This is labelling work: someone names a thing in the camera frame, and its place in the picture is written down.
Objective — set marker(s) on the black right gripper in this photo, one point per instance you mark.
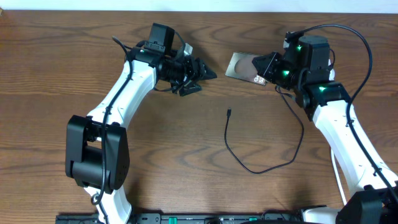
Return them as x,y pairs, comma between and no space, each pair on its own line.
273,60

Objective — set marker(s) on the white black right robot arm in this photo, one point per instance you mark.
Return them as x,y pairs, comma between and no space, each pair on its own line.
305,68

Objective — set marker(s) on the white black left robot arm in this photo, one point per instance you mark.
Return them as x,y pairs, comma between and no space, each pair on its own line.
97,153

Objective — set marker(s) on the Samsung Galaxy smartphone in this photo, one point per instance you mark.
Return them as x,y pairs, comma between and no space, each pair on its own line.
241,67

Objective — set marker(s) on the white power extension socket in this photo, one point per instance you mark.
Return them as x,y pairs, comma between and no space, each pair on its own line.
332,72

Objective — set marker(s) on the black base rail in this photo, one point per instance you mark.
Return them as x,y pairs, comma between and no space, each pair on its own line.
199,218

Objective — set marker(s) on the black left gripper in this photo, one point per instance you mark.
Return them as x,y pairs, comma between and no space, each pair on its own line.
191,72

